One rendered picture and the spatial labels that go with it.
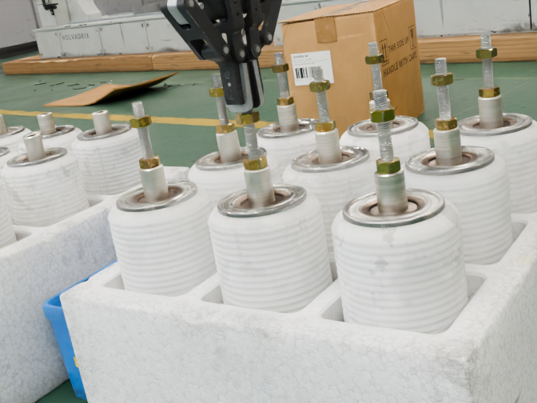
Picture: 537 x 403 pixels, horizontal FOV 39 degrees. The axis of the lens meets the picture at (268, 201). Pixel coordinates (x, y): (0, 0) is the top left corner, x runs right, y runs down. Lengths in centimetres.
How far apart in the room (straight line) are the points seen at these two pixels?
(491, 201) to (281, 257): 18
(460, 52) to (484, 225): 209
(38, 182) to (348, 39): 97
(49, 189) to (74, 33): 374
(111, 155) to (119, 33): 327
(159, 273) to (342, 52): 116
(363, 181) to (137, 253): 21
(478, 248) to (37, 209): 55
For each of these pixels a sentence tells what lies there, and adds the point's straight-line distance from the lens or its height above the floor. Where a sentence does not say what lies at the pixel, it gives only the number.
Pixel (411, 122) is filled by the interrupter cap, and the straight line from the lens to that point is 82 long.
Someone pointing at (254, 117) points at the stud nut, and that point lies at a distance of 61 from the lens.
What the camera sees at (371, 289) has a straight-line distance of 55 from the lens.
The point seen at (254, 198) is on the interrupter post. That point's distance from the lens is 62.
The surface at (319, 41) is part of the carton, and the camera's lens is 177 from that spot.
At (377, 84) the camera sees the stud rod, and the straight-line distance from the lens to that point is 81.
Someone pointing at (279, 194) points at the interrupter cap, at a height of 25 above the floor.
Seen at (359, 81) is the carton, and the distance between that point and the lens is 175.
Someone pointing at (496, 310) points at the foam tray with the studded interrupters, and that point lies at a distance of 57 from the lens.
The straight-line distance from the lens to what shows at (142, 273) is 68.
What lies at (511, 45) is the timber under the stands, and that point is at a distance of 262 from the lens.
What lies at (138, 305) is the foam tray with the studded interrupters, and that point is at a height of 18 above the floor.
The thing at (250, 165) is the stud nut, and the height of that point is 29.
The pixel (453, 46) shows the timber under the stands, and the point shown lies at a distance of 273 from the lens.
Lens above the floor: 44
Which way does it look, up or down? 18 degrees down
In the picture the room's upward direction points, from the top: 10 degrees counter-clockwise
